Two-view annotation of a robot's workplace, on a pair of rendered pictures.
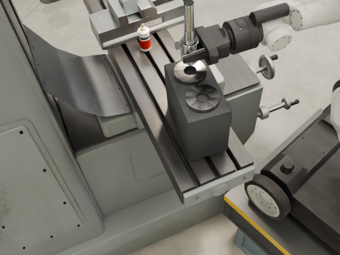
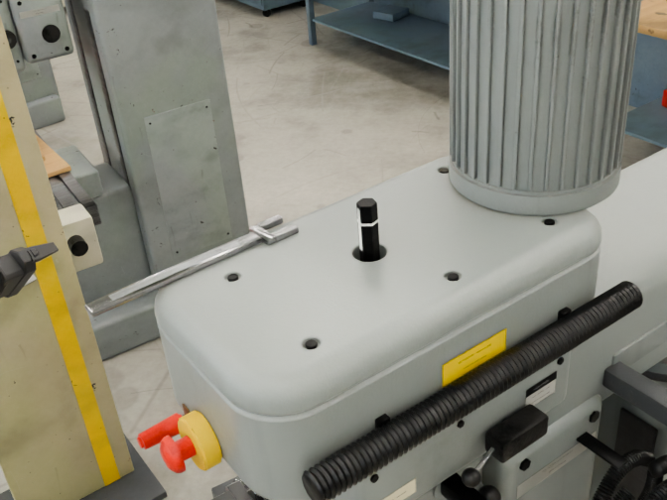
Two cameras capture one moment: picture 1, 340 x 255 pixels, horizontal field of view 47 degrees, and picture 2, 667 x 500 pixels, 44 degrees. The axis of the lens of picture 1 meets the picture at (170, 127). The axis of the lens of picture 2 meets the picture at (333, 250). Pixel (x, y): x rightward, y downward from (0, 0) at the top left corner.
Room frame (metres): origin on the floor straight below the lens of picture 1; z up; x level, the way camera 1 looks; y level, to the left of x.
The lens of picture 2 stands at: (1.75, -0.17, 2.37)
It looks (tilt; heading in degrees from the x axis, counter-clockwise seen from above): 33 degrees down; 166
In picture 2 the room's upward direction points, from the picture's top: 5 degrees counter-clockwise
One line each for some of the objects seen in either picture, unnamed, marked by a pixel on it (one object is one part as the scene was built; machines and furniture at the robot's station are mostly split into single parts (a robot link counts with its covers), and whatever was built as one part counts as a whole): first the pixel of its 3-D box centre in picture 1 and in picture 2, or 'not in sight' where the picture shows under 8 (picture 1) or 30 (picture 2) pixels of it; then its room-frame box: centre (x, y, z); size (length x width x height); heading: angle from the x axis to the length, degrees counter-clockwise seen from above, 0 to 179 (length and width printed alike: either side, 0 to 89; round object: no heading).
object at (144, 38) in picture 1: (144, 36); not in sight; (1.08, 0.06, 1.01); 0.04 x 0.04 x 0.11
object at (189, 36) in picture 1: (188, 22); not in sight; (0.75, -0.07, 1.32); 0.03 x 0.03 x 0.11
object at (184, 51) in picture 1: (189, 51); not in sight; (0.75, -0.07, 1.23); 0.05 x 0.05 x 0.06
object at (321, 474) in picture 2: not in sight; (488, 377); (1.17, 0.13, 1.79); 0.45 x 0.04 x 0.04; 109
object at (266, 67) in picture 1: (259, 69); not in sight; (1.20, -0.42, 0.66); 0.16 x 0.12 x 0.12; 109
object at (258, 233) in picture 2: not in sight; (195, 264); (0.99, -0.13, 1.89); 0.24 x 0.04 x 0.01; 110
